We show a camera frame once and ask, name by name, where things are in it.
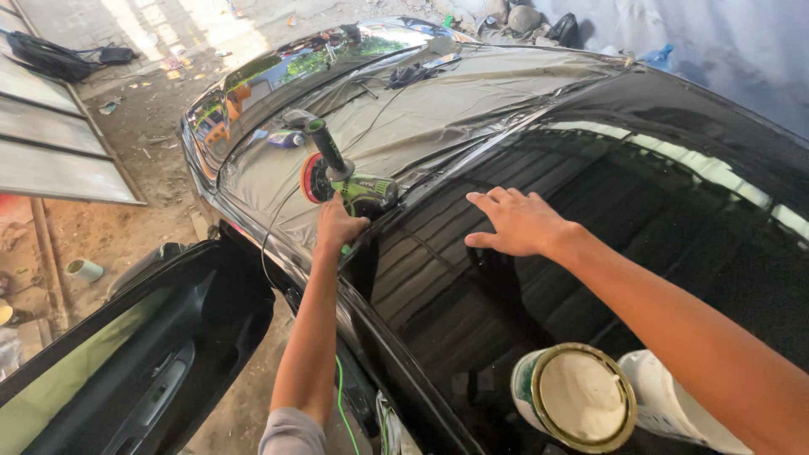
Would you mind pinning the person's left hand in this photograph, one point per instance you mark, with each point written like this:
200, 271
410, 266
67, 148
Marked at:
335, 230

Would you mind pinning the person's right hand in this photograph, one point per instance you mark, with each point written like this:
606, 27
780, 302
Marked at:
528, 224

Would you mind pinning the green and black polishing machine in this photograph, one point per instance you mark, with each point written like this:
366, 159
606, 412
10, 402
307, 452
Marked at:
366, 193

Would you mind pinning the blue bottle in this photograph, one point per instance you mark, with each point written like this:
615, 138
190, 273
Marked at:
284, 138

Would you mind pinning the black car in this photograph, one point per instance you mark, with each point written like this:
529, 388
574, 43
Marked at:
632, 284

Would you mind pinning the grey plastic cover sheet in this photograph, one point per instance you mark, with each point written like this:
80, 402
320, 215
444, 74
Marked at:
474, 107

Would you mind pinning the black car door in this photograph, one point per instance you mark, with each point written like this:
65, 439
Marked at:
208, 316

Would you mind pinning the open tin of polishing compound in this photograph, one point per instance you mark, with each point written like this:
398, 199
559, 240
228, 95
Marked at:
581, 395

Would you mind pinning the black bag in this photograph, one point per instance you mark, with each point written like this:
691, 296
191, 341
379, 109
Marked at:
564, 30

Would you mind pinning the grey rock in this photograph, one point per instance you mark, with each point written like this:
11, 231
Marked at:
524, 17

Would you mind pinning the person's grey sleeve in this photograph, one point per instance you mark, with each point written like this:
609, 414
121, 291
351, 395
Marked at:
292, 435

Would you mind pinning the clear plastic wrap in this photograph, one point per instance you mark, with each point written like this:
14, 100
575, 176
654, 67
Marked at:
393, 433

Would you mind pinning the blue plastic bag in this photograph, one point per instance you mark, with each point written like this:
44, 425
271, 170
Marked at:
657, 58

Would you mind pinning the white plastic bucket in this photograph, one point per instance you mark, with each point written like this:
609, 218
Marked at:
663, 404

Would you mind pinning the white tape roll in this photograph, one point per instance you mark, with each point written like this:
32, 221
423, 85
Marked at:
87, 270

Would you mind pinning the grey metal gate panel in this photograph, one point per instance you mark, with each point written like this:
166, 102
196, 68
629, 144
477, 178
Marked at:
57, 133

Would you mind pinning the black backpack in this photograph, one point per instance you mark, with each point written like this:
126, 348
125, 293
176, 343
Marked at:
50, 58

